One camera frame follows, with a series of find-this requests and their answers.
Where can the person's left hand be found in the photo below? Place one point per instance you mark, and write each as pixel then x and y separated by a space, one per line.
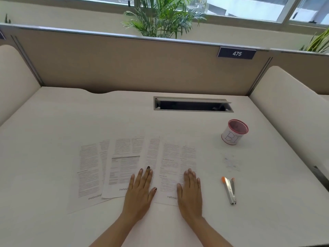
pixel 137 200

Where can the person's right hand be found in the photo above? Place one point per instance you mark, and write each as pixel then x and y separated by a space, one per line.
pixel 190 200

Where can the person's right thumb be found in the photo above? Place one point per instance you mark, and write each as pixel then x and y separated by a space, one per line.
pixel 179 191

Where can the person's right middle finger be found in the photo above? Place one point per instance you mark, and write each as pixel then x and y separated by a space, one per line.
pixel 190 178

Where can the person's right little finger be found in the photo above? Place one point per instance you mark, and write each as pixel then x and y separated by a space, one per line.
pixel 198 185

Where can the person's left little finger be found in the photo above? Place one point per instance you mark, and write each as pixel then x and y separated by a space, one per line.
pixel 132 182

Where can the person's left middle finger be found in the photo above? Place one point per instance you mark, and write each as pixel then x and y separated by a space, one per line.
pixel 146 177

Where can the person's left thumb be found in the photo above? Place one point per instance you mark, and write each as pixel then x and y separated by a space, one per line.
pixel 153 192

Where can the person's left forearm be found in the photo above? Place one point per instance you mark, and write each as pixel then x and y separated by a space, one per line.
pixel 117 232

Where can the person's right forearm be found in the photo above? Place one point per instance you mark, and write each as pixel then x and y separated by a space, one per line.
pixel 205 232

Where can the printed paper sheet with table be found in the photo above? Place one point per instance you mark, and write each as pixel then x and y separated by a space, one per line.
pixel 123 164

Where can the printed white paper sheet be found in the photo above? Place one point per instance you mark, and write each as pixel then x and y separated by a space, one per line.
pixel 87 172
pixel 154 154
pixel 172 164

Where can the silver and orange stapler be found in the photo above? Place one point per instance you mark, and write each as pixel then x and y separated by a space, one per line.
pixel 229 190

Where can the white cup with red rim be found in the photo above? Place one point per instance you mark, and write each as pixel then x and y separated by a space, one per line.
pixel 232 135

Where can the beige desk partition panel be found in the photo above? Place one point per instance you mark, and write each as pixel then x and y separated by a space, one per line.
pixel 128 64

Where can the white curved side divider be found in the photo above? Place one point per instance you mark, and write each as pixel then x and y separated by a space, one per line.
pixel 290 113
pixel 15 79

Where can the dark number label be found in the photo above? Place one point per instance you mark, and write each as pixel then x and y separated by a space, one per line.
pixel 236 53

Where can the green palm plant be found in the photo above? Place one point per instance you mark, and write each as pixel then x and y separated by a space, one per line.
pixel 162 17

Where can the white framed window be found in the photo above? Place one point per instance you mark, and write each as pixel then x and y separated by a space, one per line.
pixel 246 7

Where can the green leafy plant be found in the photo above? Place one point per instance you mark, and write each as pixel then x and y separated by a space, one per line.
pixel 318 43

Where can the small dark green plant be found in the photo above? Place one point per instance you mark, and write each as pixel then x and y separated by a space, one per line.
pixel 7 20

